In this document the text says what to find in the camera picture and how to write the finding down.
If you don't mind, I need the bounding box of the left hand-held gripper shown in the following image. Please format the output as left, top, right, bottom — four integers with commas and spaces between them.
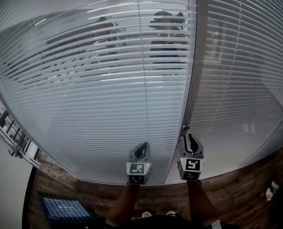
126, 142, 153, 186

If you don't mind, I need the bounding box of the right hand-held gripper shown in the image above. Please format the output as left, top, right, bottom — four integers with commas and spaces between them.
178, 133, 204, 181

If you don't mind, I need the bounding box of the person's right forearm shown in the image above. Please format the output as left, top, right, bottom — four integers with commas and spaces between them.
186, 179, 221, 228

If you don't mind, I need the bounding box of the person's left forearm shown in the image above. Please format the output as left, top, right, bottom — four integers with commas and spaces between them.
105, 184, 140, 227

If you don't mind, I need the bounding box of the person's dark clothing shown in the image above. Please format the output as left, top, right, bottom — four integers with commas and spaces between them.
103, 213, 240, 229

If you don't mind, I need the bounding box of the black tablet with blue screen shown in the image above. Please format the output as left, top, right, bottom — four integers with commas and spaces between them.
38, 191, 95, 227

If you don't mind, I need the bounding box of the frosted glass door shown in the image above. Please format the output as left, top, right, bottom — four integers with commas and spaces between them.
0, 113, 41, 169

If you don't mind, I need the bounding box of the black metal railing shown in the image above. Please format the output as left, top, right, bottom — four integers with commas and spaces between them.
0, 87, 29, 152

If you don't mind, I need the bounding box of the grey window frame post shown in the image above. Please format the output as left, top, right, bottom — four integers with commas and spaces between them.
164, 0, 209, 185

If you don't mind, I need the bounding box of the metal door handle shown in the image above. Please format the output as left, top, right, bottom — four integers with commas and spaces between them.
9, 146, 23, 159

